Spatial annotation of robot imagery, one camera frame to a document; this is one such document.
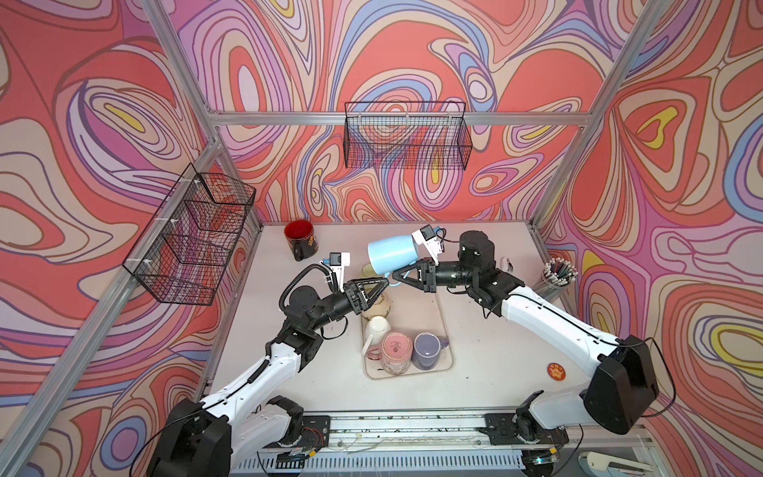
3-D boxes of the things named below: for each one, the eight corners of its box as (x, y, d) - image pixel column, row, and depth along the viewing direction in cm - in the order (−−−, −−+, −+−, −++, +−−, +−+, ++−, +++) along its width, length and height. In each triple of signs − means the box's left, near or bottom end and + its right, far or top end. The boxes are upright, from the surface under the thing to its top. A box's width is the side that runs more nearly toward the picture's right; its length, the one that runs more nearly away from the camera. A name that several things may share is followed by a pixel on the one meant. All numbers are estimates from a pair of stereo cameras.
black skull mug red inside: (299, 266, 108) (291, 247, 100) (287, 245, 115) (279, 225, 106) (324, 255, 112) (319, 235, 103) (311, 234, 118) (305, 215, 110)
